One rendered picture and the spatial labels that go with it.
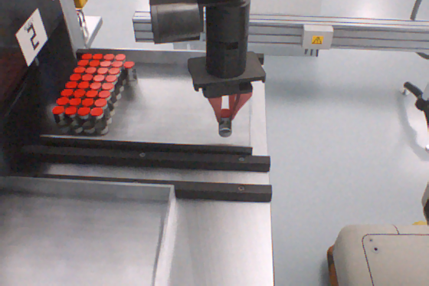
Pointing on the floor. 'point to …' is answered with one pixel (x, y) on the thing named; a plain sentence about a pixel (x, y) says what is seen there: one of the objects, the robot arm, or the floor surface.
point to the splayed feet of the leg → (417, 102)
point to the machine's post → (73, 42)
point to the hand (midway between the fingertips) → (224, 114)
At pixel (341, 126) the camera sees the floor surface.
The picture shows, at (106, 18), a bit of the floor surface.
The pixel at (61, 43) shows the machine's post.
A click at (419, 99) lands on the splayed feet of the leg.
